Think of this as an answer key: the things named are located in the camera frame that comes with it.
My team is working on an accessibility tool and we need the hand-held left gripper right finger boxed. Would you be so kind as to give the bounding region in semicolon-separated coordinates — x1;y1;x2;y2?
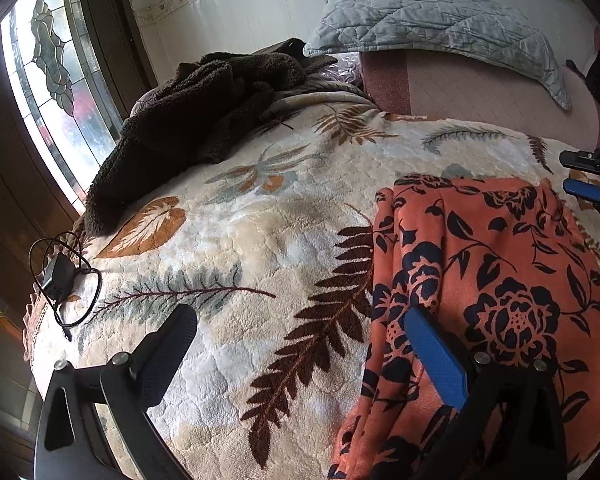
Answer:
403;305;568;480

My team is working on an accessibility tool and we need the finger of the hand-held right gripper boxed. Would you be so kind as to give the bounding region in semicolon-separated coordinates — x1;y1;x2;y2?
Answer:
562;178;600;229
559;145;600;174

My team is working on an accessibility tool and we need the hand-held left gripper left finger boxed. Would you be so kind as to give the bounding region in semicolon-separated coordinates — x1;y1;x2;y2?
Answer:
34;303;199;480

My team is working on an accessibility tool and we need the orange floral garment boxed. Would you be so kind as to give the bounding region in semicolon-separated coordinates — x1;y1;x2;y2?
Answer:
327;173;600;480

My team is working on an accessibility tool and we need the pink bed sheet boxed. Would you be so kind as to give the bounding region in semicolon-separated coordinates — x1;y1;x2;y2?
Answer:
359;25;600;137

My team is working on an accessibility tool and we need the cream leaf-print fleece blanket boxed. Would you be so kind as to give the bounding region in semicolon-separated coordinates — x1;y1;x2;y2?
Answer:
22;85;600;480

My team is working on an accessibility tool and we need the grey quilted pillow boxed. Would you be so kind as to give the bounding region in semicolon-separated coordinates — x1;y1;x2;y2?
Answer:
302;0;573;111

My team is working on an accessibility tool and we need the dark brown fleece cloth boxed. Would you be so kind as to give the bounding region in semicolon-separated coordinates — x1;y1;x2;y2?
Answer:
82;37;338;237

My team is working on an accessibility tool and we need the stained glass window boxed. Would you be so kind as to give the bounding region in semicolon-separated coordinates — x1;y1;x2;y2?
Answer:
0;0;127;217

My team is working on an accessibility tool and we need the black charger with cable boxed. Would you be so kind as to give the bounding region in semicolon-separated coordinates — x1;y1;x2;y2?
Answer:
29;230;104;343

